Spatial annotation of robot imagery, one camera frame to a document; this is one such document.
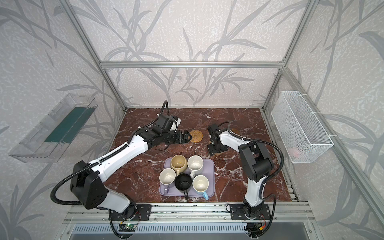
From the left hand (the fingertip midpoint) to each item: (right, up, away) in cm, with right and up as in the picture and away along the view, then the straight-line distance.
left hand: (188, 134), depth 80 cm
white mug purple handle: (-12, -25, +4) cm, 28 cm away
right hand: (+17, -9, +17) cm, 26 cm away
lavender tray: (+11, -22, +8) cm, 26 cm away
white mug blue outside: (+7, -28, +2) cm, 29 cm away
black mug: (-3, -27, +2) cm, 27 cm away
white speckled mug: (+3, -19, +9) cm, 21 cm away
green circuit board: (-27, -43, -9) cm, 52 cm away
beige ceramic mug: (-6, -18, +9) cm, 21 cm away
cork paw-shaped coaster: (+17, -13, +10) cm, 24 cm away
